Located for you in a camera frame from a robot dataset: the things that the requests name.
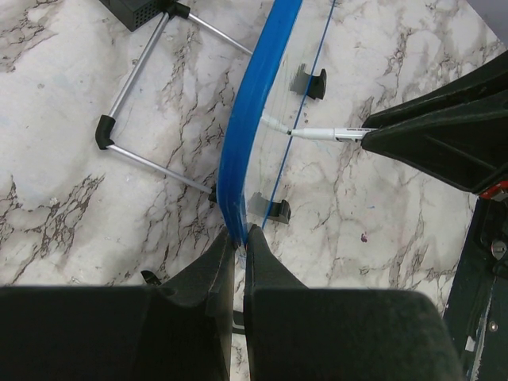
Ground black flat box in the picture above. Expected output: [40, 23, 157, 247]
[100, 0, 171, 32]

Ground black handled pliers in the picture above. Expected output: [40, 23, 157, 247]
[140, 270, 161, 287]

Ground green capped white marker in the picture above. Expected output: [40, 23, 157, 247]
[287, 128, 375, 142]

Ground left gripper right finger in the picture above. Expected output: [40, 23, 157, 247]
[244, 226, 464, 380]

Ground blue framed whiteboard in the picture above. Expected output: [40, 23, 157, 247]
[94, 0, 338, 245]

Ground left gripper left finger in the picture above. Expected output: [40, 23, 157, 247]
[1, 231, 234, 380]

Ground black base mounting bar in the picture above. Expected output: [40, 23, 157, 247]
[444, 198, 507, 380]

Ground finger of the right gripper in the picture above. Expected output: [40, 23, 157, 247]
[362, 118, 507, 194]
[363, 52, 507, 129]

